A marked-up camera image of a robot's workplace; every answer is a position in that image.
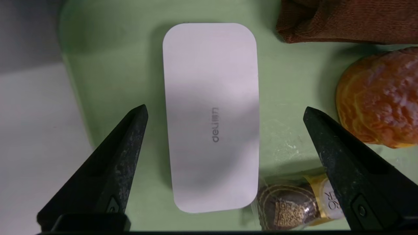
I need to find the brown towel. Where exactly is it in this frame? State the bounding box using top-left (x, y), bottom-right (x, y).
top-left (276, 0), bottom-right (418, 44)

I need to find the cream puff bread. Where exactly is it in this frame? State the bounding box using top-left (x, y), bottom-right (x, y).
top-left (335, 47), bottom-right (418, 149)

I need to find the white pencil case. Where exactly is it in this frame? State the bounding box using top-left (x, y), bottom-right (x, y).
top-left (162, 22), bottom-right (260, 214)

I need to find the light green plastic tray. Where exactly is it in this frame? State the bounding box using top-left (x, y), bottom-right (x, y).
top-left (59, 0), bottom-right (418, 231)

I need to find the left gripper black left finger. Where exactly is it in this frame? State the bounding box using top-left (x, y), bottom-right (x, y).
top-left (37, 104), bottom-right (149, 229)

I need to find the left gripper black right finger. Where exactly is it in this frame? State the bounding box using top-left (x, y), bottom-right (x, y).
top-left (303, 106), bottom-right (418, 231)

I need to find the chocolate pack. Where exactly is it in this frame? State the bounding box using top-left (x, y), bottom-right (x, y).
top-left (251, 173), bottom-right (346, 230)

